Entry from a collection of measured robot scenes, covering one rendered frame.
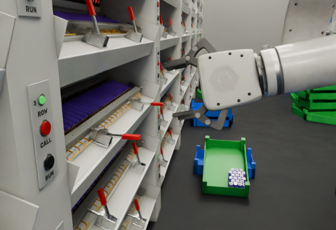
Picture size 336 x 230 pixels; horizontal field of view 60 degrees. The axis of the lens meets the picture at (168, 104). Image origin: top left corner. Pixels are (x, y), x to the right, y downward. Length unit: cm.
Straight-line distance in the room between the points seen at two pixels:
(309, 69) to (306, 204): 97
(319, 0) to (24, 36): 47
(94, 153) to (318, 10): 48
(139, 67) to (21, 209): 71
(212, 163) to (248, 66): 102
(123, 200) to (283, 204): 80
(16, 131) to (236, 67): 35
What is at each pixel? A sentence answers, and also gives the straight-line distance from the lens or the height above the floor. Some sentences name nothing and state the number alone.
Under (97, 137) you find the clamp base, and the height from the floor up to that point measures 51.
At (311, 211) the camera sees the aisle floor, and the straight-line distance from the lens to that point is 139.
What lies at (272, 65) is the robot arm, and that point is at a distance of 50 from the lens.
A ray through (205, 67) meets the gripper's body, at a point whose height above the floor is 65.
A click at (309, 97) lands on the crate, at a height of 18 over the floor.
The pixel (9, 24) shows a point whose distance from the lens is 31.
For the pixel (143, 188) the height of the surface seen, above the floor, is 14.
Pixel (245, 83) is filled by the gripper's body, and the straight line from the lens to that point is 51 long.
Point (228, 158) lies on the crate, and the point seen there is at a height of 8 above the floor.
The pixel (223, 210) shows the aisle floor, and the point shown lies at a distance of 128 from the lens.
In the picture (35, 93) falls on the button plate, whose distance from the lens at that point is 35.
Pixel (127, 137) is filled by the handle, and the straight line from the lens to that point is 58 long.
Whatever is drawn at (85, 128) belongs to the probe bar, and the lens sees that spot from 59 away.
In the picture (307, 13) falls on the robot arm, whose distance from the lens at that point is 61.
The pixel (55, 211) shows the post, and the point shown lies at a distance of 43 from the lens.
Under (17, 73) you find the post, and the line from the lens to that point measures 33.
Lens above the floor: 71
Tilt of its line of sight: 14 degrees down
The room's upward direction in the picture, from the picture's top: straight up
